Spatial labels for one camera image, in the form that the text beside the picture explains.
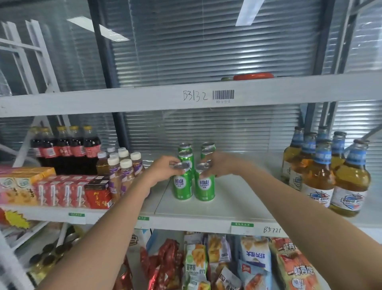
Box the white metal shelf rack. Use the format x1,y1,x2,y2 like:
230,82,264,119
0,72,382,290

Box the red flat object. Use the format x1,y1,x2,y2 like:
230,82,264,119
233,72,275,81

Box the yellow-purple snack packet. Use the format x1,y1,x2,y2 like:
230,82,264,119
207,234,232,264

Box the green drink can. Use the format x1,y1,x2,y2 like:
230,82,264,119
173,163,193,201
194,163,216,201

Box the orange-red snack packet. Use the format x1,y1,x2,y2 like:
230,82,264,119
269,237,321,290

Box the white-orange snack packet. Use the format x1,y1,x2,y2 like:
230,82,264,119
215,266,243,290

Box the grey window blinds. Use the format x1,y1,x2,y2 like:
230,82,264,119
111,0,382,180

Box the person's left hand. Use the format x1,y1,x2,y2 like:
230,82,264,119
141,155,182,195

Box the white metal frame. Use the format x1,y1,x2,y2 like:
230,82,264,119
0,19,71,168

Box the yellow star price sign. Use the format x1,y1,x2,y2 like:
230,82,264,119
4,210,31,229

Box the dark cola bottle yellow cap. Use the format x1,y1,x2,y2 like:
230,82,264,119
41,127,61,174
56,126,73,175
30,127,45,167
82,125,102,175
69,125,87,175

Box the blue-white shrimp chip packet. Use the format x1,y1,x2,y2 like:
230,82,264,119
240,236,272,273

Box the person's left forearm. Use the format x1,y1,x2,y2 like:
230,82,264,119
38,176,151,290

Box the dark red drink carton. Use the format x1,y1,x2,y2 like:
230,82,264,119
84,179,114,210

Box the pack of yellow drink cartons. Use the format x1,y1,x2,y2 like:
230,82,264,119
0,167,57,207

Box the white-blue cardboard box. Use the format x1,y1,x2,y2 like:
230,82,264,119
129,228,152,249

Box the green potato snack packet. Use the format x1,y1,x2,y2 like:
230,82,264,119
183,243,208,284

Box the row of red-white drink cartons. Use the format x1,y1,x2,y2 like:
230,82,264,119
33,175,96,209

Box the barcode sticker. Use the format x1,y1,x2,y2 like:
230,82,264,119
212,90,235,100

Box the light blue snack packet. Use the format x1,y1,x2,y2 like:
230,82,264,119
238,260,273,290

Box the group of yellow dark-capped bottles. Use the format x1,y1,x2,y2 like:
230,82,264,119
26,226,82,286

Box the group of green cans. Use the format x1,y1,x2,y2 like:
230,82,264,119
178,142,216,175

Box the group of white-capped tea bottles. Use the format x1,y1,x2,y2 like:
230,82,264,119
96,147,145,203

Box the person's right forearm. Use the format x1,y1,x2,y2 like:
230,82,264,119
247,163,382,290

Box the red shiny snack packet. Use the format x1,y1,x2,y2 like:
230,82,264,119
140,238,184,290

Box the group of amber beer bottles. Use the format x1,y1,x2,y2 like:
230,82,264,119
281,125,372,218

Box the person's right hand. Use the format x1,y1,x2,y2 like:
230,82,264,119
205,151,252,180

